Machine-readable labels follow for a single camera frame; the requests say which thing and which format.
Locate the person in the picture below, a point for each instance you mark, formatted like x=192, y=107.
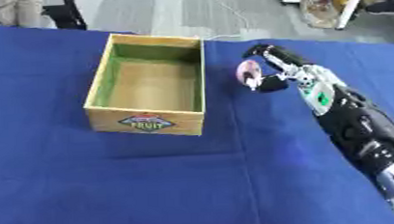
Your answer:
x=9, y=12

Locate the black chair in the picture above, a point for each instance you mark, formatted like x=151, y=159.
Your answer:
x=65, y=13

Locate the pink round toy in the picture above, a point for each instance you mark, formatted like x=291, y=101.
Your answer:
x=248, y=72

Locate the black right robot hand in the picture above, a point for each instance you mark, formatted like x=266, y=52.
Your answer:
x=282, y=58

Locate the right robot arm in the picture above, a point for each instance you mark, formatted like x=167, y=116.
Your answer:
x=353, y=121

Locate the tan cardboard box green inside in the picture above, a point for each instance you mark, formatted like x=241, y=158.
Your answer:
x=148, y=87

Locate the clear plastic bag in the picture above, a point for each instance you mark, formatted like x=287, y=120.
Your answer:
x=319, y=11

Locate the white table leg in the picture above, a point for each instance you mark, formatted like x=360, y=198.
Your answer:
x=351, y=4

